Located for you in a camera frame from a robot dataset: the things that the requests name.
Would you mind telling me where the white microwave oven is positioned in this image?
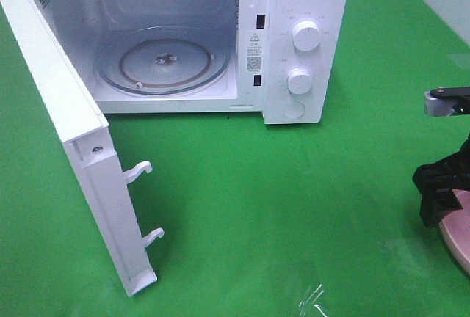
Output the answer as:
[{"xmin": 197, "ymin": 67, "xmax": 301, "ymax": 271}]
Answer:
[{"xmin": 7, "ymin": 0, "xmax": 350, "ymax": 125}]

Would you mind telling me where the pink round plate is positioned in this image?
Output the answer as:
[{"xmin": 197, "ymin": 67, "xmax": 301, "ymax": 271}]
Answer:
[{"xmin": 439, "ymin": 189, "xmax": 470, "ymax": 274}]

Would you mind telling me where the clear tape patch on table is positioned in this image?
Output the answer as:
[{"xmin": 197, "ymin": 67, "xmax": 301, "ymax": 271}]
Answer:
[{"xmin": 297, "ymin": 284, "xmax": 328, "ymax": 317}]

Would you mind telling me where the round door release button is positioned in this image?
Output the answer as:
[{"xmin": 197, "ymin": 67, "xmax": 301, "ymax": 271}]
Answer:
[{"xmin": 283, "ymin": 101, "xmax": 305, "ymax": 120}]

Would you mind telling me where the lower white microwave knob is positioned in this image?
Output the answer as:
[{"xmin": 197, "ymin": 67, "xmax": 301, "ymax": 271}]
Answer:
[{"xmin": 286, "ymin": 68, "xmax": 314, "ymax": 95}]

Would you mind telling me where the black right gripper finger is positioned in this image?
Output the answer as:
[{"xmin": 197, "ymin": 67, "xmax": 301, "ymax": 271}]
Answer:
[{"xmin": 412, "ymin": 150, "xmax": 469, "ymax": 227}]

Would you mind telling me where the upper white microwave knob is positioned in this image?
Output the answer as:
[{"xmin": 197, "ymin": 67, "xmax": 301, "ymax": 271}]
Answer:
[{"xmin": 292, "ymin": 18, "xmax": 322, "ymax": 52}]

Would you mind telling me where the white microwave knob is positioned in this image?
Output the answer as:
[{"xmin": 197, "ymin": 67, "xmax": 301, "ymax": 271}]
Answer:
[
  {"xmin": 292, "ymin": 18, "xmax": 322, "ymax": 52},
  {"xmin": 286, "ymin": 68, "xmax": 314, "ymax": 95}
]

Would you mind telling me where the white warning label sticker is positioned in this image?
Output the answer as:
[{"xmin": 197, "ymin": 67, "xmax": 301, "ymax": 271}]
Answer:
[{"xmin": 244, "ymin": 29, "xmax": 265, "ymax": 73}]

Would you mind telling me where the white microwave door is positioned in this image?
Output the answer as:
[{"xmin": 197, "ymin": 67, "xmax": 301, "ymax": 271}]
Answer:
[{"xmin": 1, "ymin": 0, "xmax": 165, "ymax": 296}]

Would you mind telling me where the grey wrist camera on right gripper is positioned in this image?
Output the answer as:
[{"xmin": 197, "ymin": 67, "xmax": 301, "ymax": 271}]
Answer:
[{"xmin": 424, "ymin": 87, "xmax": 469, "ymax": 117}]

